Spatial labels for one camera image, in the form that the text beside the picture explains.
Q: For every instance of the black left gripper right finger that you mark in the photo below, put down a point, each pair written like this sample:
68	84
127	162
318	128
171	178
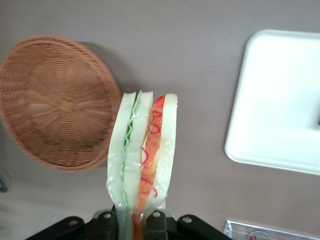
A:
160	225

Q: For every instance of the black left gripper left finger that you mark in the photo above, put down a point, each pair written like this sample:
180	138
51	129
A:
105	225

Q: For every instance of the triangle sandwich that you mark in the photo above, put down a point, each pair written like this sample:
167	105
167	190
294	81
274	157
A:
135	150

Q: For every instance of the round brown wicker basket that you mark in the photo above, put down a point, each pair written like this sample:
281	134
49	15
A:
57	107

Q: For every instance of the beige plastic tray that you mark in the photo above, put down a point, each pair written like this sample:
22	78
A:
280	100

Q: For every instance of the clear acrylic bottle rack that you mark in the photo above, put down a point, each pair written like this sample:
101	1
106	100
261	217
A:
240	230

